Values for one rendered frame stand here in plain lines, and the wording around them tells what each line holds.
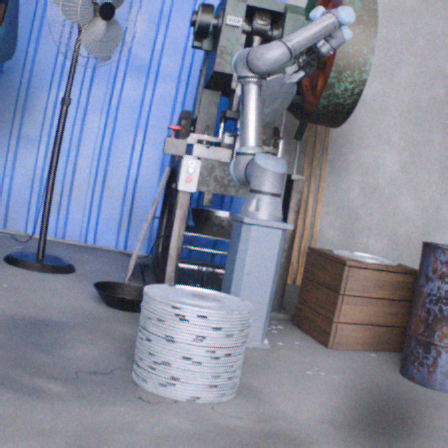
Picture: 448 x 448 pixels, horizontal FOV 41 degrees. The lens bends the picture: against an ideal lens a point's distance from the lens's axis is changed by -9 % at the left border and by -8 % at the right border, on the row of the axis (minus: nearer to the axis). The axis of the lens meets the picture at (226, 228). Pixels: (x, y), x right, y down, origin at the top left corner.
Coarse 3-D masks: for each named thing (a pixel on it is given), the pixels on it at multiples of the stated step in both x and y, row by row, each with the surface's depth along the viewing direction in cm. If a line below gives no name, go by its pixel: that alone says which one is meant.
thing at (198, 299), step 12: (144, 288) 167; (156, 288) 172; (168, 288) 175; (180, 288) 179; (192, 288) 181; (156, 300) 157; (168, 300) 159; (180, 300) 162; (192, 300) 162; (204, 300) 164; (216, 300) 167; (228, 300) 174; (240, 300) 176; (216, 312) 154; (240, 312) 158
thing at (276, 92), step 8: (272, 80) 255; (280, 80) 259; (264, 88) 256; (272, 88) 260; (280, 88) 263; (288, 88) 267; (296, 88) 270; (264, 96) 262; (272, 96) 266; (280, 96) 269; (288, 96) 272; (264, 104) 267; (272, 104) 270; (280, 104) 273; (288, 104) 277; (264, 112) 270; (272, 112) 274; (280, 112) 278; (264, 120) 275; (272, 120) 279
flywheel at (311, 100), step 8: (320, 0) 315; (328, 0) 308; (336, 0) 298; (328, 8) 310; (328, 64) 299; (320, 72) 310; (328, 72) 297; (304, 80) 330; (312, 80) 323; (320, 80) 311; (304, 88) 326; (312, 88) 321; (320, 88) 308; (304, 96) 322; (312, 96) 319; (320, 96) 294; (304, 104) 320; (312, 104) 305
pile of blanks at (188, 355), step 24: (144, 312) 161; (168, 312) 154; (192, 312) 152; (144, 336) 160; (168, 336) 156; (192, 336) 153; (216, 336) 154; (240, 336) 162; (144, 360) 159; (168, 360) 155; (192, 360) 154; (216, 360) 156; (240, 360) 164; (144, 384) 158; (168, 384) 155; (192, 384) 155; (216, 384) 158
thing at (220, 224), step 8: (192, 208) 308; (200, 208) 315; (192, 216) 300; (200, 216) 293; (208, 216) 290; (216, 216) 288; (224, 216) 288; (200, 224) 295; (208, 224) 291; (216, 224) 289; (224, 224) 289; (232, 224) 289; (208, 232) 296; (216, 232) 293; (224, 232) 292
